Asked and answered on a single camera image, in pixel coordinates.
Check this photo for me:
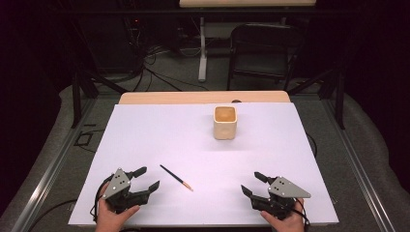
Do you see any black folding chair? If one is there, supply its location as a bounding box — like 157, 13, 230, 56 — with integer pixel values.
226, 22, 305, 92

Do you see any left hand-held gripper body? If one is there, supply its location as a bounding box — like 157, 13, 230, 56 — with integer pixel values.
101, 167, 150, 215

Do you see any white board sheet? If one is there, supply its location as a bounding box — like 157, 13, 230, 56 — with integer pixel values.
68, 101, 340, 227

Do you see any white desk leg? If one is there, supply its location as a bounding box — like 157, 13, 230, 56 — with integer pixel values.
197, 16, 208, 82

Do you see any black metal stand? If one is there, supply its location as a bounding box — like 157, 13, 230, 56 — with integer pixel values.
71, 68, 129, 130
287, 66, 346, 131

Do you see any person's right hand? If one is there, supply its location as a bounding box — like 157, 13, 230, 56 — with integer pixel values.
259, 197, 306, 232

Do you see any black floor cable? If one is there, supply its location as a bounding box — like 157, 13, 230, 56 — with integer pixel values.
28, 198, 78, 232

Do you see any left hand-held gripper black cable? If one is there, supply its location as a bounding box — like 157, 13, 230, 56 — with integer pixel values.
89, 174, 114, 224

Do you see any person's left hand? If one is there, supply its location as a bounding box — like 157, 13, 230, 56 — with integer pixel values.
95, 183, 141, 232

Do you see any bundle of floor cables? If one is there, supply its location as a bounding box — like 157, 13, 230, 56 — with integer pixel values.
127, 17, 211, 93

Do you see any light wooden table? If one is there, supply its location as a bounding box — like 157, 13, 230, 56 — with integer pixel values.
118, 90, 291, 105

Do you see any thin black cable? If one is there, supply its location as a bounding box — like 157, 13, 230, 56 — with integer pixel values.
305, 131, 319, 160

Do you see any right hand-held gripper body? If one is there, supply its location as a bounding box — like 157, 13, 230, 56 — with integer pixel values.
249, 175, 312, 221

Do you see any grey metal rail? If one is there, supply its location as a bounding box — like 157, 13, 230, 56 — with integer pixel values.
10, 96, 97, 232
321, 98, 396, 232

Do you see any black pencil with orange tip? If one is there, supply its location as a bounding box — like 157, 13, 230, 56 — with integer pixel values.
159, 163, 194, 192

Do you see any light wooden desk top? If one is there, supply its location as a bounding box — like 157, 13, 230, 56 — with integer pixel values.
178, 0, 318, 9

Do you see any hand-held gripper black cable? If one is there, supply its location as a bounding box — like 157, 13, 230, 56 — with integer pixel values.
291, 197, 311, 227
89, 174, 114, 224

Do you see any beige square cup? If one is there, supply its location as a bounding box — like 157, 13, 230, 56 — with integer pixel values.
213, 105, 239, 141

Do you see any right hand-held gripper black cable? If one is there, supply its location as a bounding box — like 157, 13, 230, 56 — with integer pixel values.
291, 197, 311, 227

